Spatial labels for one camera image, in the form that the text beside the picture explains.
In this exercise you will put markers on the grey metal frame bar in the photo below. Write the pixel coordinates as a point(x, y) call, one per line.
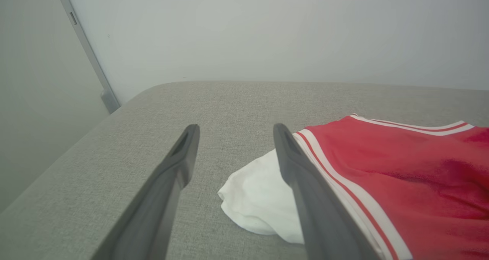
point(89, 53)

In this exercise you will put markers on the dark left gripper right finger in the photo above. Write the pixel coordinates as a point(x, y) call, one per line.
point(317, 206)

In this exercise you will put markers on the red basketball jersey white trim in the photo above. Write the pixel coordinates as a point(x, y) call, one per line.
point(401, 183)

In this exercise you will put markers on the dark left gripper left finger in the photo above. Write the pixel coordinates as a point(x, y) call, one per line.
point(160, 199)

